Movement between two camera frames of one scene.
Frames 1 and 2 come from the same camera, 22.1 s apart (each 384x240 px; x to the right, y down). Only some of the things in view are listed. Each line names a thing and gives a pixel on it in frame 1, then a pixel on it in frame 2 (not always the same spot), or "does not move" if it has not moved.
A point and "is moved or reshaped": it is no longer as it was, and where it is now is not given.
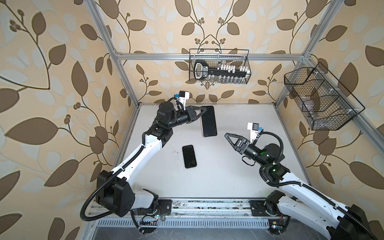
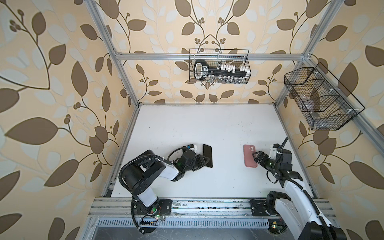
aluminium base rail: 228,208 does not move
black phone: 189,156 is moved or reshaped
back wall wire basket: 219,66 does not move
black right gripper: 242,145 → 263,159
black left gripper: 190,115 → 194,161
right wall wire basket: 326,104 does not move
